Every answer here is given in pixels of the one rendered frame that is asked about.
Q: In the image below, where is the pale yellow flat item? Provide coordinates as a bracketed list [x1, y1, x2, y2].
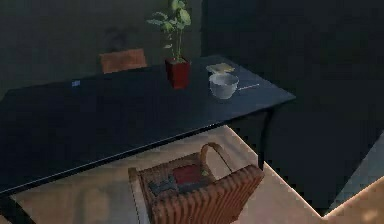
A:
[205, 62, 236, 75]

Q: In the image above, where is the white bowl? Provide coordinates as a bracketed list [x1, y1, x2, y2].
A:
[208, 72, 240, 100]

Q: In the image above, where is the green plant in red pot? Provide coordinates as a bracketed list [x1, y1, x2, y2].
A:
[145, 0, 193, 90]

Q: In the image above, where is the thin white utensil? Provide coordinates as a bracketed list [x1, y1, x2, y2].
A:
[237, 83, 260, 91]

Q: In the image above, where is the brown wicker chair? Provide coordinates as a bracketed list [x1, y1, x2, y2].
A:
[128, 142, 266, 224]

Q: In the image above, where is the black table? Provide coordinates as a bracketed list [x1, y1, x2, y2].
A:
[0, 54, 297, 224]

